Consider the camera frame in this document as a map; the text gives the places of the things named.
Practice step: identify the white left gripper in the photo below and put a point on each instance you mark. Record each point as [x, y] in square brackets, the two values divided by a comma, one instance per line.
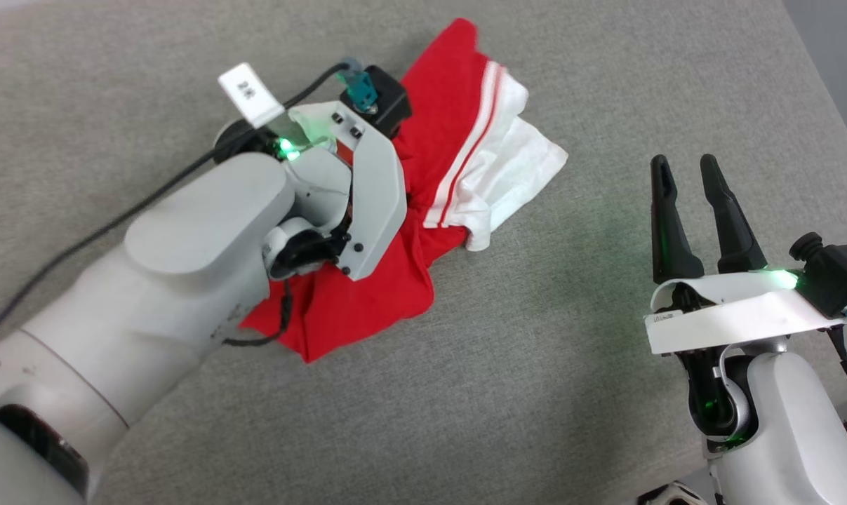
[377, 203]

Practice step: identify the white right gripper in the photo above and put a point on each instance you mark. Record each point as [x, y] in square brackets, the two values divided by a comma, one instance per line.
[732, 312]

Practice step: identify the red and white garment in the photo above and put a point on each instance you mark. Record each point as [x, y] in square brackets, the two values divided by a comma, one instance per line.
[367, 308]

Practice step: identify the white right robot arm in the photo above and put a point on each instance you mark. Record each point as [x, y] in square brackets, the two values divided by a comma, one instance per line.
[795, 435]

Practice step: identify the white black robot base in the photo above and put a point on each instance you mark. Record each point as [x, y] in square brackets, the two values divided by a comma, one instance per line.
[672, 494]

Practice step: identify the white label tag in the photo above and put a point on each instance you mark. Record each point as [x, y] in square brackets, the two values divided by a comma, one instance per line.
[251, 95]

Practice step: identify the grey fabric sofa surface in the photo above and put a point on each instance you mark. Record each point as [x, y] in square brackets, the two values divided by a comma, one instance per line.
[535, 365]

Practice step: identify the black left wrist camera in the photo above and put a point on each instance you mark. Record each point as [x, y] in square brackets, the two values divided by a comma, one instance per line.
[388, 98]

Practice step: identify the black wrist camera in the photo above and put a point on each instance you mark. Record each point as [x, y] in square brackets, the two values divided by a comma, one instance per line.
[388, 98]
[834, 277]

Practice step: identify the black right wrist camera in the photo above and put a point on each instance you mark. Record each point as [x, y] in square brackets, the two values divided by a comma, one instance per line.
[834, 277]

